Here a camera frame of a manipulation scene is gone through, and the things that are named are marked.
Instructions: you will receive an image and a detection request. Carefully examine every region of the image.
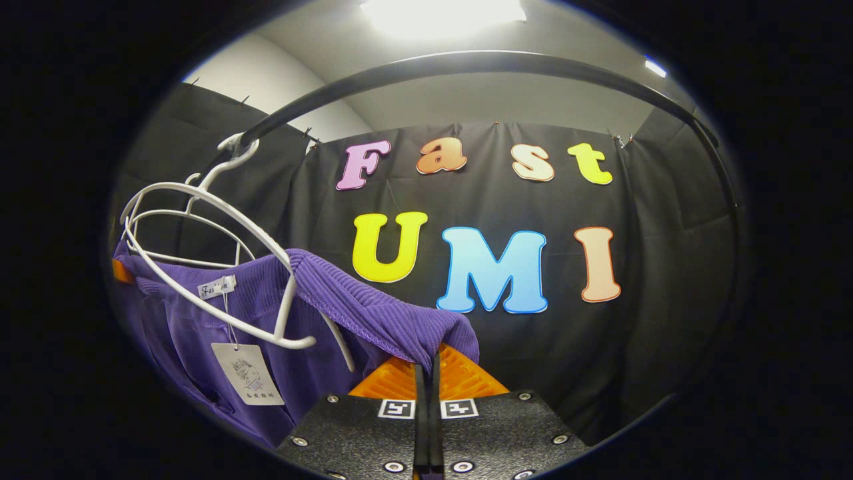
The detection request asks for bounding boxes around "black clothes rack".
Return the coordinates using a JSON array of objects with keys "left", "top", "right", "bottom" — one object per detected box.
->
[{"left": 230, "top": 50, "right": 744, "bottom": 214}]

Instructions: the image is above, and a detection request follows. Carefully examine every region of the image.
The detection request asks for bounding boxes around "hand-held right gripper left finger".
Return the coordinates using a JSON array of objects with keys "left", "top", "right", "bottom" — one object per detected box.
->
[{"left": 275, "top": 355, "right": 427, "bottom": 480}]

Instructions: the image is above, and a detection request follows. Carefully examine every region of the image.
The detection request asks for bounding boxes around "white plastic hanger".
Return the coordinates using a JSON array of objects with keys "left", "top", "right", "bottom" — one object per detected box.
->
[
  {"left": 125, "top": 173, "right": 257, "bottom": 269},
  {"left": 120, "top": 133, "right": 356, "bottom": 373}
]

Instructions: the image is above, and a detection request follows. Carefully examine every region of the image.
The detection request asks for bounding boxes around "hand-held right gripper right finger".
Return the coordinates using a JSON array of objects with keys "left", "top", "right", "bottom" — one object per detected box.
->
[{"left": 430, "top": 343, "right": 590, "bottom": 480}]

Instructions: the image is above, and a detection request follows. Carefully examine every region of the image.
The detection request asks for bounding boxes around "black backdrop cloth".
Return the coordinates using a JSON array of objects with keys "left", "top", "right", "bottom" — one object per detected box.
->
[{"left": 110, "top": 83, "right": 747, "bottom": 444}]

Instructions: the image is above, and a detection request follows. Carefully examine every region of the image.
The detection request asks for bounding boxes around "purple ribbed shirt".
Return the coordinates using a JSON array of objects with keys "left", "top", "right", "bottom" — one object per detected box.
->
[{"left": 112, "top": 240, "right": 480, "bottom": 449}]

